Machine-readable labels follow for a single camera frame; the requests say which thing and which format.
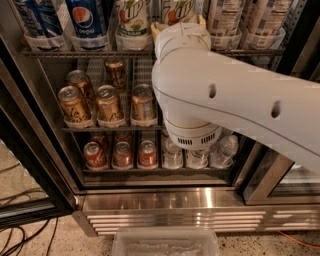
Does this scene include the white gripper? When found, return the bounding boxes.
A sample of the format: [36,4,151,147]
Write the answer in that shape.
[151,15,211,59]

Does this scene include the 7up can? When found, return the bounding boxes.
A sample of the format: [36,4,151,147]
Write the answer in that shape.
[116,0,148,37]
[161,0,195,25]

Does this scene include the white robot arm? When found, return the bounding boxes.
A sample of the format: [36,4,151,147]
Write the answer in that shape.
[152,23,320,172]

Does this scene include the left white blue can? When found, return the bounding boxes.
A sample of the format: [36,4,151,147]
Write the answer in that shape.
[205,0,244,37]

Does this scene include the white blue can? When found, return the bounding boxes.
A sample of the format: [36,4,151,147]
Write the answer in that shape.
[205,0,244,37]
[247,0,293,36]

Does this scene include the back middle gold can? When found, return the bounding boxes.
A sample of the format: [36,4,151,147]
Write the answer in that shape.
[104,57,127,92]

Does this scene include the gold can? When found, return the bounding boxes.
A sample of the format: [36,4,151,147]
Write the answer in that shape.
[104,57,127,92]
[66,70,95,110]
[96,85,124,122]
[132,84,156,121]
[58,86,91,123]

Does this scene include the right white blue can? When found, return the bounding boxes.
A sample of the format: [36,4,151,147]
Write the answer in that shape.
[247,0,293,36]

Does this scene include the right blue Pepsi can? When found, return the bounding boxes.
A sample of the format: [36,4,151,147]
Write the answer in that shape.
[65,0,107,38]

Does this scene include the blue pepsi can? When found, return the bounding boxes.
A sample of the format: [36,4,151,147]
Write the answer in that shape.
[65,0,107,38]
[13,0,63,38]

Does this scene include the back left gold can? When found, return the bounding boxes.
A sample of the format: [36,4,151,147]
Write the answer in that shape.
[66,70,95,110]

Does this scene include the stainless steel display fridge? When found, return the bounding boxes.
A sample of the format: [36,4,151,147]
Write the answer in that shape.
[0,0,320,236]

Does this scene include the front left gold can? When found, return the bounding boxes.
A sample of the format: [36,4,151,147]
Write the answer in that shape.
[58,86,91,123]

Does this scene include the front right red can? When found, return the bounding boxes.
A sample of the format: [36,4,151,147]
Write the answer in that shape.
[138,140,157,168]

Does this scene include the red can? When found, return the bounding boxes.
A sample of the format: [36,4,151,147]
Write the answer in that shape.
[83,142,107,168]
[113,141,132,168]
[138,140,157,168]

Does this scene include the left blue Pepsi can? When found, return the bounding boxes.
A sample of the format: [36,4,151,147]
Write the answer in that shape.
[13,0,63,38]

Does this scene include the front middle red can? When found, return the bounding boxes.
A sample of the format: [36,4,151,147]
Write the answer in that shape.
[113,141,132,168]

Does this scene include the front left red can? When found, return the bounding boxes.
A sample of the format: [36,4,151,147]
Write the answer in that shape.
[83,142,107,168]

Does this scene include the glass fridge door right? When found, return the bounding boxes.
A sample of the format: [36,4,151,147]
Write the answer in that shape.
[243,149,320,205]

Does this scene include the open glass fridge door left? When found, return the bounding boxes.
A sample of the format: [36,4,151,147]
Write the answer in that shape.
[0,64,73,229]

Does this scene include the left clear water bottle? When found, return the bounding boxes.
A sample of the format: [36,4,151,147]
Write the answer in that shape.
[161,135,183,170]

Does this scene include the clear water bottle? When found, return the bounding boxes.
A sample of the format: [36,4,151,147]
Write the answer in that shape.
[210,135,239,169]
[161,135,183,170]
[186,150,209,169]

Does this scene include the middle clear water bottle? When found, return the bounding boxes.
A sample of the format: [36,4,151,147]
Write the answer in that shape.
[186,150,209,169]

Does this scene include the right clear water bottle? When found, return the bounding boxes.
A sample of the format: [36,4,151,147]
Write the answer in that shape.
[210,135,239,169]

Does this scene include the clear plastic bin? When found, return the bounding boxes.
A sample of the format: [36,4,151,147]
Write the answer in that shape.
[112,227,220,256]

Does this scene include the middle wire shelf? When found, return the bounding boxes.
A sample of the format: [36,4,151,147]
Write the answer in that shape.
[61,125,163,132]

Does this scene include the wire shelf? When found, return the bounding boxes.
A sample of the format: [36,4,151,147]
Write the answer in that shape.
[22,48,284,58]
[61,125,163,132]

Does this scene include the top wire shelf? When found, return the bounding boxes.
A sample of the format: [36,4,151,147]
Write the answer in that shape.
[22,48,284,58]

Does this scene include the orange floor cable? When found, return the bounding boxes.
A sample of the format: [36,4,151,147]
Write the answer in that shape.
[276,229,320,250]

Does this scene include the black floor cables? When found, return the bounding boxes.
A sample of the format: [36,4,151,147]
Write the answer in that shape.
[0,163,59,256]

